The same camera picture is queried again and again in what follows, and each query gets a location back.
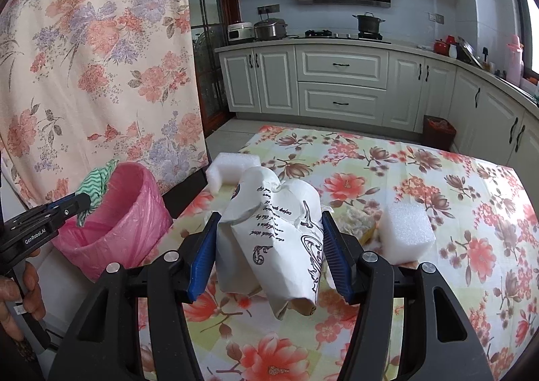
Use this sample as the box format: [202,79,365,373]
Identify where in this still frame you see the floral tablecloth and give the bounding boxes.
[137,124,539,381]

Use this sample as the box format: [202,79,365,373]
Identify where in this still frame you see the window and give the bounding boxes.
[520,0,539,89]

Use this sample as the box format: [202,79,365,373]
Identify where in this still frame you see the black gas stove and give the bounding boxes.
[304,29,391,44]

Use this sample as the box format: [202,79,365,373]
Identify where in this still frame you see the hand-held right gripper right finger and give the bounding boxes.
[321,211,495,381]

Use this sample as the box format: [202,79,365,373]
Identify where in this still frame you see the white printed paper bag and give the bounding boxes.
[216,166,326,320]

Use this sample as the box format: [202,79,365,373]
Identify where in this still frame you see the dark bin with red bag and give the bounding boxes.
[422,115,457,153]

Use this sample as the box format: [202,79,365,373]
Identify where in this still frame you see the white cabinet drawer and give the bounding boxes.
[297,82,387,122]
[296,46,388,90]

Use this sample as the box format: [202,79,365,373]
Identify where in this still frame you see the green striped cloth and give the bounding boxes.
[76,159,119,227]

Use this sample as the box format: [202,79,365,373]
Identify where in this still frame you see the yellow scrubbing sponge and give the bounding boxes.
[337,206,382,245]

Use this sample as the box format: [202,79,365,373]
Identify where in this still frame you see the pink-lined trash bin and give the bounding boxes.
[53,163,174,283]

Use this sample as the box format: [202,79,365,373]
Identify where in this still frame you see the black cooking pot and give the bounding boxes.
[353,12,386,35]

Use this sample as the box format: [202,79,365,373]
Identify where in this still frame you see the white base cabinets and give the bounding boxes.
[217,43,539,173]

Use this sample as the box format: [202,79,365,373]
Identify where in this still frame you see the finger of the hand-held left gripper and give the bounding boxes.
[58,202,92,222]
[44,193,92,209]

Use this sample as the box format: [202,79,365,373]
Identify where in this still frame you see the silver rice cooker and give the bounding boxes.
[254,14,288,41]

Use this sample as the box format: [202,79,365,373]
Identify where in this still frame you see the pink thermos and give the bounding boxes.
[505,34,525,85]

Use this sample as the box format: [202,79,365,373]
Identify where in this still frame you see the white foam block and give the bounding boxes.
[380,201,436,266]
[205,152,262,193]

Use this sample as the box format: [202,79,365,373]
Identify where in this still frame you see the person's left hand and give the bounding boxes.
[0,250,47,344]

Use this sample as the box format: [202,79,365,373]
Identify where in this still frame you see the floral hanging curtain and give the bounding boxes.
[0,0,210,207]

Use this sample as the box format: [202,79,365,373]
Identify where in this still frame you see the white countertop appliance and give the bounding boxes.
[227,23,254,43]

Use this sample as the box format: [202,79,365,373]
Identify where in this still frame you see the brown glass door cabinet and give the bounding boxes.
[185,0,241,138]

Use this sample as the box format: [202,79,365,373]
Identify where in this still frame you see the metal pan lid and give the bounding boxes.
[457,37,483,67]

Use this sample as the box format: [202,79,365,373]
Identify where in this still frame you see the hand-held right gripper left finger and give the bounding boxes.
[48,211,222,381]

